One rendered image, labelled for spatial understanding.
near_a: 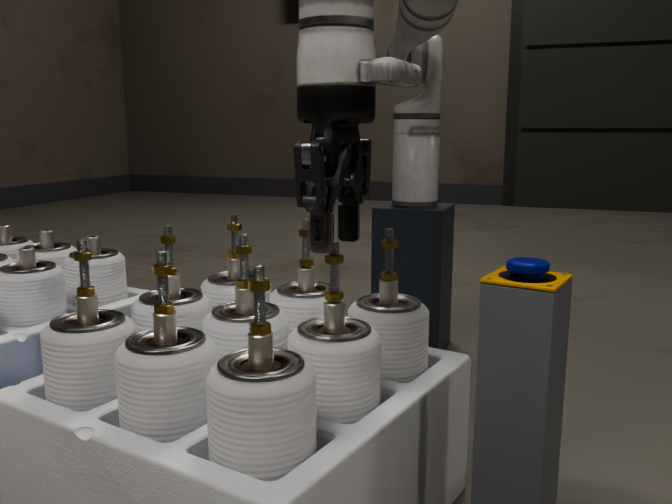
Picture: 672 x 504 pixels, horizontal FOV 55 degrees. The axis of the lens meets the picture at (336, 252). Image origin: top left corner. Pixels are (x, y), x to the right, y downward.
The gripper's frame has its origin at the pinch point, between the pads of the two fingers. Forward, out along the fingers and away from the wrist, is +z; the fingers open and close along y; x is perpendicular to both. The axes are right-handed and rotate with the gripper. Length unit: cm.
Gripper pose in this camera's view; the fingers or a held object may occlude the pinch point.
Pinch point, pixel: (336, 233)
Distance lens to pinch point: 63.8
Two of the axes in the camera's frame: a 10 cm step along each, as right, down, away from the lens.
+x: 9.2, 0.8, -3.8
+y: -3.9, 1.8, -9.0
